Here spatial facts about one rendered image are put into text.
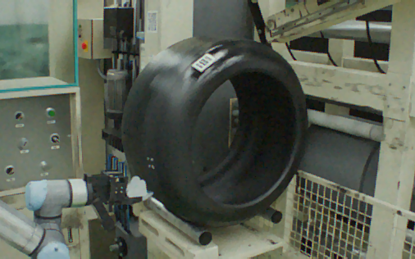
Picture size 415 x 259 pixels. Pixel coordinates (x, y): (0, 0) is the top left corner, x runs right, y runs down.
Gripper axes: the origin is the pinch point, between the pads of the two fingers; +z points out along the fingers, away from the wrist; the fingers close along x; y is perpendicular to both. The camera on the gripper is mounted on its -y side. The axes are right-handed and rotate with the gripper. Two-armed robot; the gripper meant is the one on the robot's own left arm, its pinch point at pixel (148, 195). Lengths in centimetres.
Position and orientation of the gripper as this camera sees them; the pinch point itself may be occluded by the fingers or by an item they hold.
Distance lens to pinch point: 137.7
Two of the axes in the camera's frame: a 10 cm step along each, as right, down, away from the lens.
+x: -5.7, -2.0, 8.0
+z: 8.1, 0.1, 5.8
